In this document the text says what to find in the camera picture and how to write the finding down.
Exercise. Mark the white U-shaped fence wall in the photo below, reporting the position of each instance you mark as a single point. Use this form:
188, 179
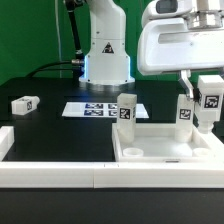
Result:
104, 174

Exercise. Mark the white sheet with markers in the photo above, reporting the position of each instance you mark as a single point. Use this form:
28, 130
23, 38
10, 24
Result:
101, 110

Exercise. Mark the white square table top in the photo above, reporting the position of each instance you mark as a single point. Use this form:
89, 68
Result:
156, 143

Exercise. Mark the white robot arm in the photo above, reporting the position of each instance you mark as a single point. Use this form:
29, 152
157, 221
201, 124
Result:
107, 63

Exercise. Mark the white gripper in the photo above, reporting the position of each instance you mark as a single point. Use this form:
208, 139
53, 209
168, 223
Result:
167, 45

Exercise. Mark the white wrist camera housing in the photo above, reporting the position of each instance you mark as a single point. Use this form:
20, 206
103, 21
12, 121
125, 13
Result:
161, 9

